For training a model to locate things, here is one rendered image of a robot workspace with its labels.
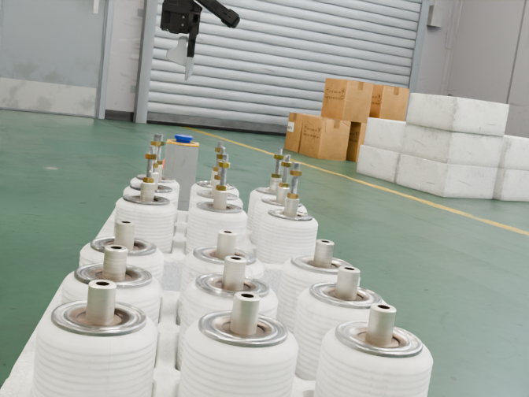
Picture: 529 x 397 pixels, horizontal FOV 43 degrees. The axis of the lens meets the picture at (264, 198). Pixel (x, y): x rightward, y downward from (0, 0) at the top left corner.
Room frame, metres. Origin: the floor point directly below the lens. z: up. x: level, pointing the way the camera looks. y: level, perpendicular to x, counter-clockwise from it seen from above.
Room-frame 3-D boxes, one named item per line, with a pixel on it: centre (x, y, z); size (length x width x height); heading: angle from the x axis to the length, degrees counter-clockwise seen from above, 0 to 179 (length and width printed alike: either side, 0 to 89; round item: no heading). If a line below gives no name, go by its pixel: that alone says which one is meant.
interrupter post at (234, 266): (0.65, 0.02, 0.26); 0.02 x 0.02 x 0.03
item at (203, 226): (1.08, 0.07, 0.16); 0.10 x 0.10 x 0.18
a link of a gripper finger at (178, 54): (1.45, 0.22, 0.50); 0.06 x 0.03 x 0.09; 97
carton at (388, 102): (5.35, -0.84, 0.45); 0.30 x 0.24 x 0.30; 25
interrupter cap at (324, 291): (0.67, -0.10, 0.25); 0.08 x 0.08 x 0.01
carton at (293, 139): (5.40, -0.29, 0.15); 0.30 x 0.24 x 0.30; 116
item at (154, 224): (1.06, 0.19, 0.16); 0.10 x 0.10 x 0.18
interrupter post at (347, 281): (0.67, -0.10, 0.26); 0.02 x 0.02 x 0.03
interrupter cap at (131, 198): (1.06, 0.19, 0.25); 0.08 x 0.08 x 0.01
